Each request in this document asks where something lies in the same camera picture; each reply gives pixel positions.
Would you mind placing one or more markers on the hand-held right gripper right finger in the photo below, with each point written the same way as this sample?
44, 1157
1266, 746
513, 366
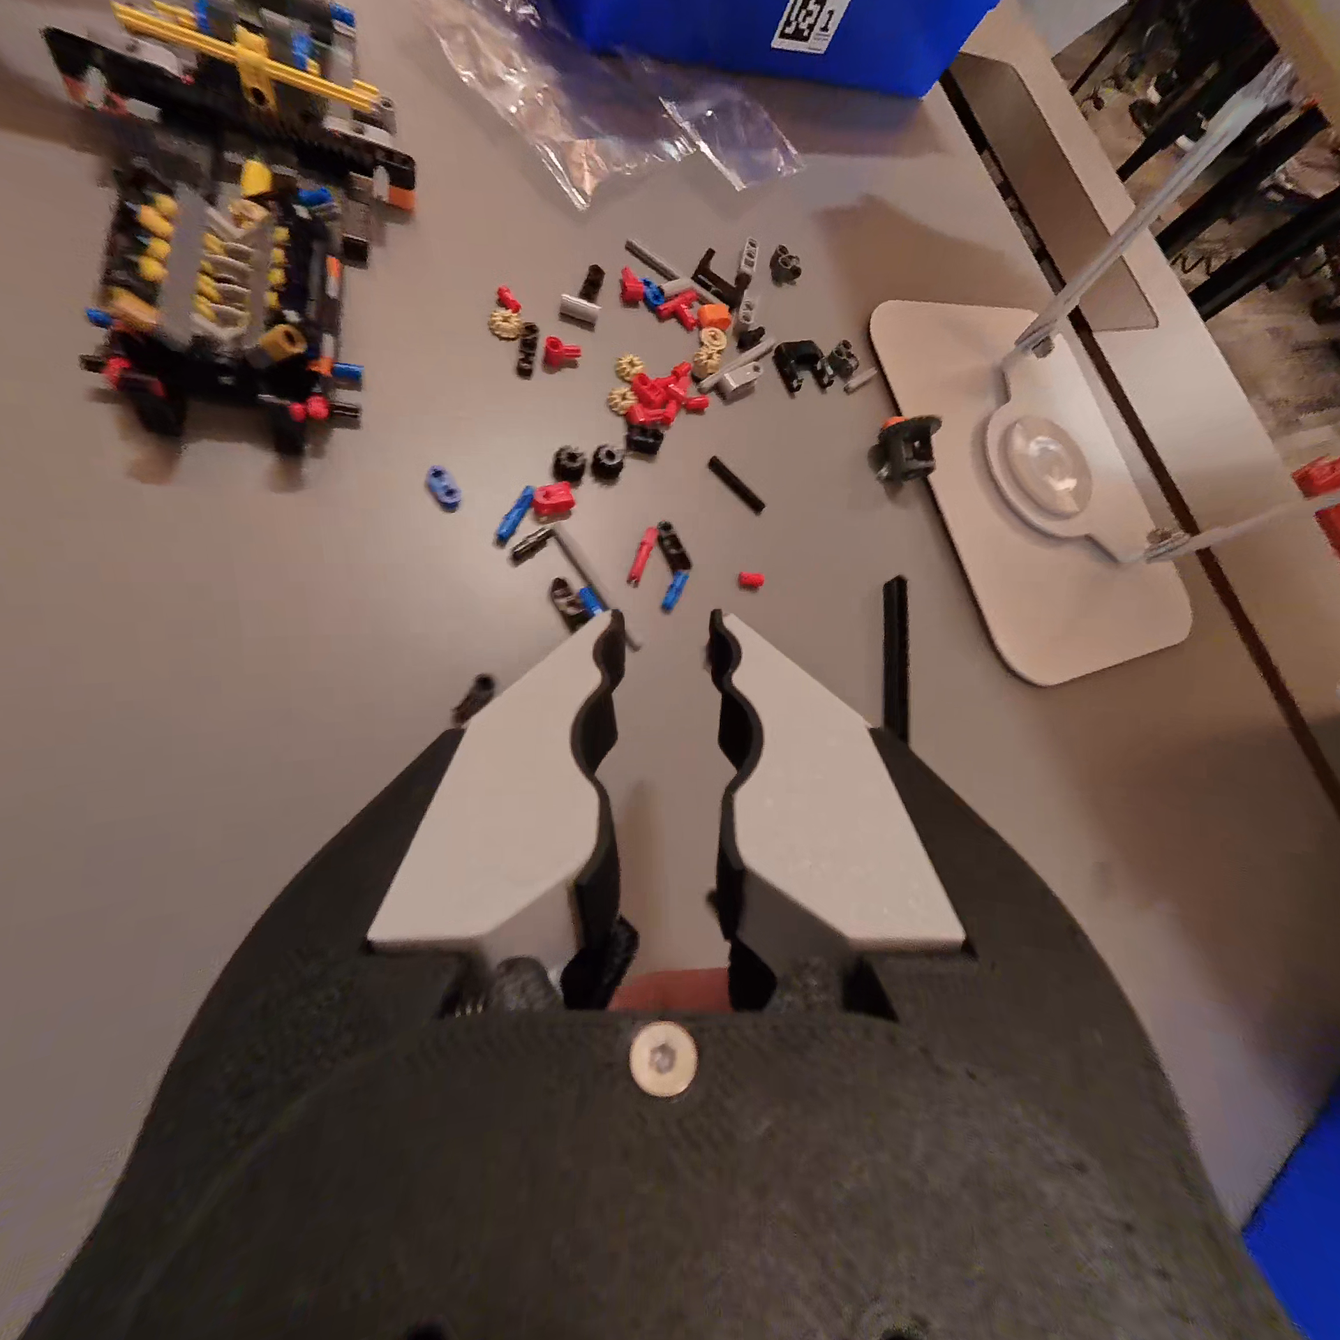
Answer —
837, 828

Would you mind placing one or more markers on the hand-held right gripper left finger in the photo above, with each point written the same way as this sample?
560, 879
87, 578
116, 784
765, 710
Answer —
492, 828

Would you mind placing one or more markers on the long black lego axle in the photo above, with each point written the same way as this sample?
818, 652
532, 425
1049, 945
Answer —
895, 650

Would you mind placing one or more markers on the short black lego axle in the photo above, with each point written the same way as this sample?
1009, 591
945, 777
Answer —
736, 483

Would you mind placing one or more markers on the lego wheel hub assembly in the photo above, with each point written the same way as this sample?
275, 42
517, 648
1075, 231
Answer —
905, 451

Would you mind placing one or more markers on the scattered loose lego pieces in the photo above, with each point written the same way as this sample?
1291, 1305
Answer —
653, 392

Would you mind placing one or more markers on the lego car chassis model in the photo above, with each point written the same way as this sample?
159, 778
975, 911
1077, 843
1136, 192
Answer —
229, 241

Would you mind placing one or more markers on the blue plastic bin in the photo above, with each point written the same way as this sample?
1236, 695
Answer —
1302, 1225

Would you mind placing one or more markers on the clear plastic bag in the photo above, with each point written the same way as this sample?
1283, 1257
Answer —
629, 125

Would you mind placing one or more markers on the blue bin with printed tag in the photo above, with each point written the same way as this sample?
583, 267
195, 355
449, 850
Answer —
680, 42

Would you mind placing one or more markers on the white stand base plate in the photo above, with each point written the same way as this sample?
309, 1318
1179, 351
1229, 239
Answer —
1100, 608

